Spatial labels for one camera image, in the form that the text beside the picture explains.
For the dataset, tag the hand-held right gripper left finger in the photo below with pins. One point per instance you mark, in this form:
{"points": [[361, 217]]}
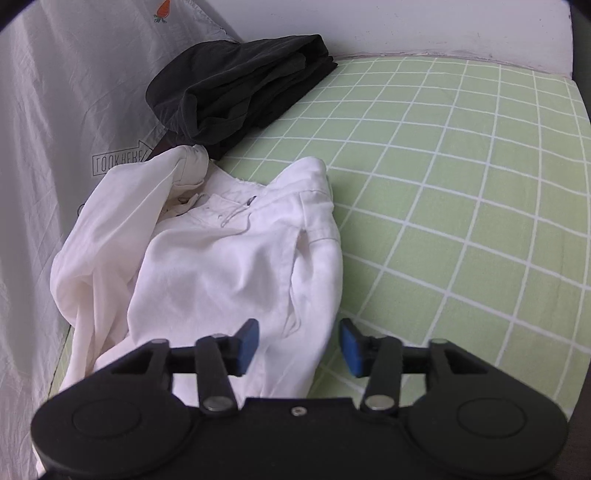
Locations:
{"points": [[247, 346]]}

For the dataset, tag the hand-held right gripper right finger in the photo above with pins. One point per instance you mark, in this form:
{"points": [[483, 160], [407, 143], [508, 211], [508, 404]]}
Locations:
{"points": [[353, 348]]}

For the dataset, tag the white pants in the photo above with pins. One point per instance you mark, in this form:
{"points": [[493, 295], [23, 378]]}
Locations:
{"points": [[207, 258]]}

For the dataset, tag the black clothes pile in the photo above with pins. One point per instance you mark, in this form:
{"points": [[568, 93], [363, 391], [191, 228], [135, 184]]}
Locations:
{"points": [[231, 83]]}

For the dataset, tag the green checked bed sheet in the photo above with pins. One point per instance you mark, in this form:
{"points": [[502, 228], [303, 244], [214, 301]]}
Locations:
{"points": [[438, 184]]}

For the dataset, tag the white printed cloth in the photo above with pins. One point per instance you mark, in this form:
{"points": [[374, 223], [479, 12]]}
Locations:
{"points": [[55, 115]]}

